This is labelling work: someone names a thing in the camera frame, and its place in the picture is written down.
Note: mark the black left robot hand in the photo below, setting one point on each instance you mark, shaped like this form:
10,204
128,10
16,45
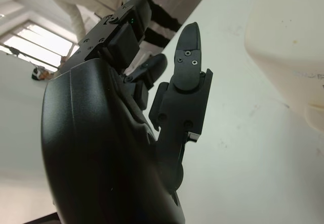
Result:
101,145

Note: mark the cream white toaster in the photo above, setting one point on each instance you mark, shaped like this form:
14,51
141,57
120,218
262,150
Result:
286,57

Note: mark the bright window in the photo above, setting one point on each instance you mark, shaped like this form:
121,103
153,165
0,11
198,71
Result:
38,47

